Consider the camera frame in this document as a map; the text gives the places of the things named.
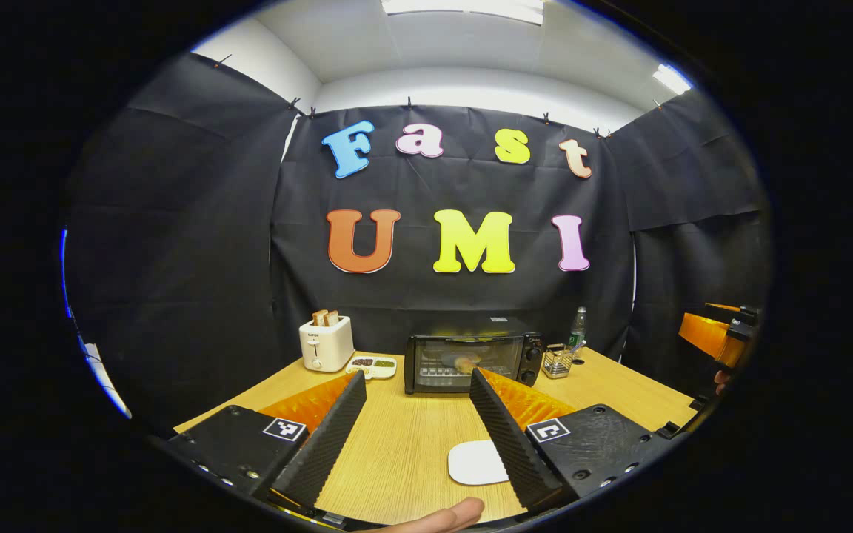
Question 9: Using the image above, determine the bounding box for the wire mesh utensil holder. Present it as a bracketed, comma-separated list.
[543, 344, 574, 379]

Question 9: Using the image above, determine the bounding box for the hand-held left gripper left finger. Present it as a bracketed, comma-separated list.
[164, 370, 367, 510]

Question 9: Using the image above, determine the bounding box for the white plate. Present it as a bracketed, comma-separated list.
[447, 440, 510, 486]

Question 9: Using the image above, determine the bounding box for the ceiling light panel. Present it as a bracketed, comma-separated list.
[652, 64, 692, 95]
[382, 0, 544, 25]

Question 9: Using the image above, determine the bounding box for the black electric oven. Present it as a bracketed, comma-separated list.
[404, 318, 546, 395]

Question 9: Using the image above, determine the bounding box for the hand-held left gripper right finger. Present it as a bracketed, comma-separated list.
[469, 368, 673, 513]

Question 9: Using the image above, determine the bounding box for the white toaster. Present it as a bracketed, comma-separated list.
[298, 316, 355, 373]

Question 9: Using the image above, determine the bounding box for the black backdrop cloth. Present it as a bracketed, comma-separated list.
[64, 52, 772, 434]

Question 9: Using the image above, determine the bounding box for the white divided snack dish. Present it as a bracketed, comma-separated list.
[345, 355, 398, 381]

